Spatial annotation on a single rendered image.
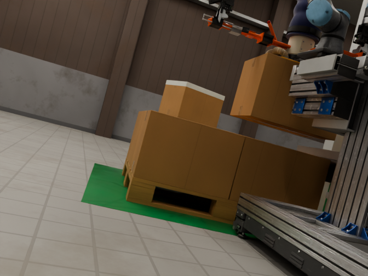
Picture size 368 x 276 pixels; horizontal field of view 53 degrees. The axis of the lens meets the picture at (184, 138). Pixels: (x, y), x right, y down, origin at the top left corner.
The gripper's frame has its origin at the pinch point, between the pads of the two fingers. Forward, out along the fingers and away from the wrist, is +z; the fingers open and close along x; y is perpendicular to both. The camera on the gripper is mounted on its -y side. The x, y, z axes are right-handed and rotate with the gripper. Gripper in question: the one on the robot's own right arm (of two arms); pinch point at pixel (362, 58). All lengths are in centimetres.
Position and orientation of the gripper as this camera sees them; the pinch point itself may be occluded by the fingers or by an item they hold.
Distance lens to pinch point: 259.5
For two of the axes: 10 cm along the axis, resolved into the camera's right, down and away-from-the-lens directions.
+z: -2.5, 9.7, 0.1
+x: 1.8, 0.5, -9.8
